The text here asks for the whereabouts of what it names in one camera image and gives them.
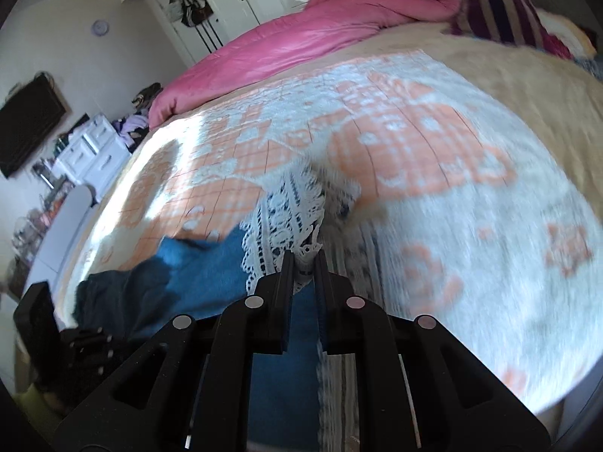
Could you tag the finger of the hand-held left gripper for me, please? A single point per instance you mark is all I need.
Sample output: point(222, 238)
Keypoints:
point(89, 351)

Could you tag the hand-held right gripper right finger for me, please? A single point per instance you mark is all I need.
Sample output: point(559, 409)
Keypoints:
point(322, 320)

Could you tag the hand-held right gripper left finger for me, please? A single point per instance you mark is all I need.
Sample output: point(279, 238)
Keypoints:
point(286, 325)

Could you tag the blue denim pants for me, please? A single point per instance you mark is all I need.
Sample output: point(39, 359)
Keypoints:
point(207, 278)

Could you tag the grey padded bench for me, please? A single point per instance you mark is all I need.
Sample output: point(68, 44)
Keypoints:
point(61, 235)

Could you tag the white drawer cabinet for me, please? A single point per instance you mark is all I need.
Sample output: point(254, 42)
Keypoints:
point(94, 150)

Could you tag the orange white printed blanket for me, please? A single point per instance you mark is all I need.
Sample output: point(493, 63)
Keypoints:
point(424, 160)

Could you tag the purple clothes pile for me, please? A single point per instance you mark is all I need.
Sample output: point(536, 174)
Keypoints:
point(129, 129)

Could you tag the brown folded clothes pile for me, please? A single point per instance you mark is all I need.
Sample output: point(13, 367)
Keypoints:
point(147, 94)

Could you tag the pink quilt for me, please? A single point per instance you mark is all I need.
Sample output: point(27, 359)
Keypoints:
point(301, 42)

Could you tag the white door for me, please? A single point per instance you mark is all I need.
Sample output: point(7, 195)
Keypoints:
point(188, 42)

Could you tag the hanging bags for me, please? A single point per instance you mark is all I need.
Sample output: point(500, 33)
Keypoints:
point(193, 7)

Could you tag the purple striped pillow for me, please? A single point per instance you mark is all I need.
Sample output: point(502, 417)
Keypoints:
point(504, 9)

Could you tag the magenta cloth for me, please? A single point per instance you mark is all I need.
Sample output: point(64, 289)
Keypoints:
point(558, 44)

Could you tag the black wall television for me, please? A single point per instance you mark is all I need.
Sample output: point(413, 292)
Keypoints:
point(28, 122)

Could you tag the round wall clock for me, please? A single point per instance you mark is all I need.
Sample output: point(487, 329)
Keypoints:
point(100, 27)

